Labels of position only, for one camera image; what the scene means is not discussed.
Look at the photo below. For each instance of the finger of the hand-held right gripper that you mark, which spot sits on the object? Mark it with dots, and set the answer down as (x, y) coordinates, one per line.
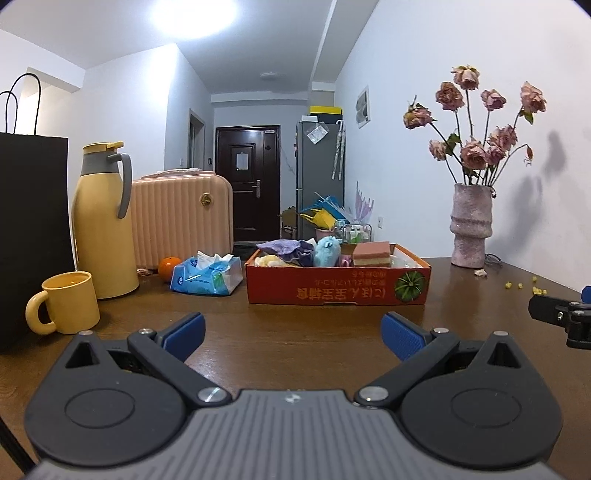
(549, 310)
(587, 294)

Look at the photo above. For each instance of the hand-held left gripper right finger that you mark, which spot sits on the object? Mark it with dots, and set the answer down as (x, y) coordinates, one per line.
(404, 337)

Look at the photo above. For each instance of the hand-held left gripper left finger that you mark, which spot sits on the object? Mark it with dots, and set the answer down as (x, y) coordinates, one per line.
(184, 333)

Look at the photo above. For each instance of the clear shiny packet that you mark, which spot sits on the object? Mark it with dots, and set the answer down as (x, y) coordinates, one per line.
(404, 261)

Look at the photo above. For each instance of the pink layered sponge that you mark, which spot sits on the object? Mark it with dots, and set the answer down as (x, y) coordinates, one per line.
(371, 253)

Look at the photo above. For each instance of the pink hair bow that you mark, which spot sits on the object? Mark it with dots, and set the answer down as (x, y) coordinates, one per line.
(346, 262)

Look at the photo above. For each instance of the red cardboard box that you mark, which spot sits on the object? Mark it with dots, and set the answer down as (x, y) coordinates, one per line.
(323, 286)

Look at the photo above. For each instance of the yellow plush toy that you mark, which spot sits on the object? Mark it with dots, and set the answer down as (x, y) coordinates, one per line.
(270, 261)

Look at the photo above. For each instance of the blue plush toy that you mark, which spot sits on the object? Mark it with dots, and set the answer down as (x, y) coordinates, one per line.
(327, 251)

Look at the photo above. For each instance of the purple knitted cloth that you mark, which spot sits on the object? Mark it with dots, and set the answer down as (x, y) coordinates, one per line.
(286, 247)

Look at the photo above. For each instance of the yellow crumbs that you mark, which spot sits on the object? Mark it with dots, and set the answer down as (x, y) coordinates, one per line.
(537, 290)

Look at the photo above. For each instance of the blue tissue pack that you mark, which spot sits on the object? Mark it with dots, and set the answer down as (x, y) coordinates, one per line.
(207, 277)

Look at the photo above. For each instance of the orange fruit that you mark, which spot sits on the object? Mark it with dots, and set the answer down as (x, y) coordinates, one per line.
(167, 268)

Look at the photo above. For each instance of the brown snack packet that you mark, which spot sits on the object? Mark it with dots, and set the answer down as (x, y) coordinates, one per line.
(147, 272)

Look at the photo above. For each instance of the pink textured vase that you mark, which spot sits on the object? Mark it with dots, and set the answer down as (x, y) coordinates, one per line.
(471, 230)

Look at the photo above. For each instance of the pink ribbed suitcase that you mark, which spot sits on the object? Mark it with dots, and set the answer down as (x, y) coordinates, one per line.
(180, 221)

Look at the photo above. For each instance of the yellow mug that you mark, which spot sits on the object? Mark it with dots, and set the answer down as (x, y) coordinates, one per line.
(69, 304)

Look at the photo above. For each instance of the yellow thermos jug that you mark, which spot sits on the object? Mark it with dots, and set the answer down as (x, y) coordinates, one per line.
(104, 230)

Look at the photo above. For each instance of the brown cardboard box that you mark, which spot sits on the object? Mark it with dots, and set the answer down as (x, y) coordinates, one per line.
(289, 224)

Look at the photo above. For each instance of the dark brown door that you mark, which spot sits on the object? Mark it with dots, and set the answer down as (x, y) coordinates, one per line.
(244, 194)

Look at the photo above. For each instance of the dried rose bouquet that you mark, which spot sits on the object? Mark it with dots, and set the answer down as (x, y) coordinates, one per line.
(473, 154)

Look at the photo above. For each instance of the paper sheet on door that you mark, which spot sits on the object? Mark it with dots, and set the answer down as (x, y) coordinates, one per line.
(241, 161)

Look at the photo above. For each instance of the grey refrigerator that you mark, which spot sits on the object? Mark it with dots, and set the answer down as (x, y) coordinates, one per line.
(318, 175)

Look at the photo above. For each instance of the black paper bag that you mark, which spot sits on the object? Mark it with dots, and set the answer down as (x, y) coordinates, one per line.
(32, 230)

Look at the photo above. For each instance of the white folded umbrella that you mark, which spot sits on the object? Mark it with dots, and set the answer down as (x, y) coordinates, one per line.
(339, 150)

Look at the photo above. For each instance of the clear plastic bag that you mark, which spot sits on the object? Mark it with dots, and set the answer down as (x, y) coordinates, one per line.
(317, 133)

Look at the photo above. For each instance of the yellow box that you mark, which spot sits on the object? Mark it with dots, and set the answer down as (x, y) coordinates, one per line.
(326, 111)

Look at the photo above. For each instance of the ceiling lamp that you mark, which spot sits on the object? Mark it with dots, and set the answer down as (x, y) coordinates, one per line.
(269, 75)

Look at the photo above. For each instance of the purple butterfly wall decoration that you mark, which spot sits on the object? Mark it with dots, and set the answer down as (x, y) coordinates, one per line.
(364, 203)

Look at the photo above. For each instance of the framed wall picture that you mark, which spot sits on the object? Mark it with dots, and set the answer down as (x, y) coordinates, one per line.
(363, 106)

